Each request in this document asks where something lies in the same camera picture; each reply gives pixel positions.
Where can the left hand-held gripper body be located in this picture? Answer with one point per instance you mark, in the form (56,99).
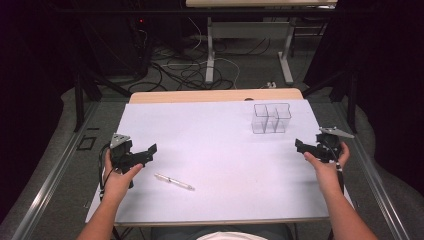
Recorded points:
(120,154)

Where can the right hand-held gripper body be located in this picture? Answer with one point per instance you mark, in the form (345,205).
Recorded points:
(328,146)

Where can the clear silver pen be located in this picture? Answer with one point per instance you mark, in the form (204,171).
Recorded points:
(174,181)

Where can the clear plastic pen holder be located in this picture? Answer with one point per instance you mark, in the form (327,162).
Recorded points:
(270,119)

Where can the person's right hand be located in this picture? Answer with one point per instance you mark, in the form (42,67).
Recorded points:
(325,173)

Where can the person's left hand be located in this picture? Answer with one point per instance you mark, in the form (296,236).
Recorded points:
(117,182)

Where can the black metal stand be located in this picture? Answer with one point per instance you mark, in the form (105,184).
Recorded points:
(81,90)
(346,90)

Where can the white power plug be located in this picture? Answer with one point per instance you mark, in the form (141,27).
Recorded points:
(271,85)

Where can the white table mat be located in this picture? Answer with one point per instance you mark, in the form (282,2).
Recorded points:
(220,156)

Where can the wooden table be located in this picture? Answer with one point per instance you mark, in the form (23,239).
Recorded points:
(206,96)

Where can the black computer tower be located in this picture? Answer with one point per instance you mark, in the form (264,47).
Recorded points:
(133,43)

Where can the person's white shirt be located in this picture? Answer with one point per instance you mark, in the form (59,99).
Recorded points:
(230,236)

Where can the white-legged background desk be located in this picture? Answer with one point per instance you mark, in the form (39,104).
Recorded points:
(250,30)

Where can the metal floor rail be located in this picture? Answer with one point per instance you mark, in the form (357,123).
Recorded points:
(380,190)
(46,186)

